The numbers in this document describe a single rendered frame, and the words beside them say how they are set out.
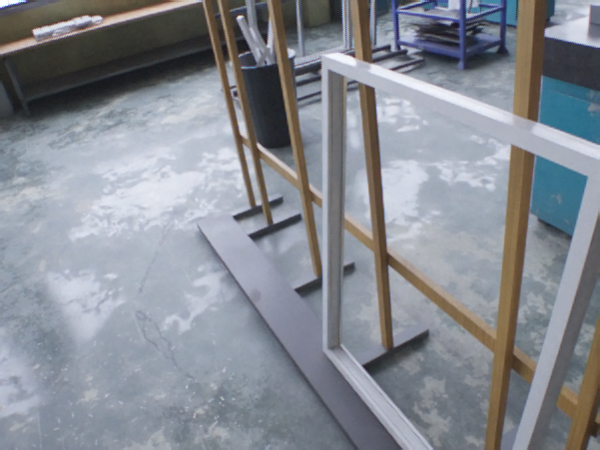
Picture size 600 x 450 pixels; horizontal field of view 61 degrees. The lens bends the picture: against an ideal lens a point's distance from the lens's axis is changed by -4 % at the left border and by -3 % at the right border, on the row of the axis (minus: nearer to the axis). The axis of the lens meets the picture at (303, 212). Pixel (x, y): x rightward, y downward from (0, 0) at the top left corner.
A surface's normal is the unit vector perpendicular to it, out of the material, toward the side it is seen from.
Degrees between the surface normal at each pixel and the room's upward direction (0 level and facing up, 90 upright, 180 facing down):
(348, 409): 0
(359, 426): 0
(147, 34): 90
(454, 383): 0
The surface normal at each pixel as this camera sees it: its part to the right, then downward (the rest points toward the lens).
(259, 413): -0.15, -0.84
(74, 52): 0.47, 0.41
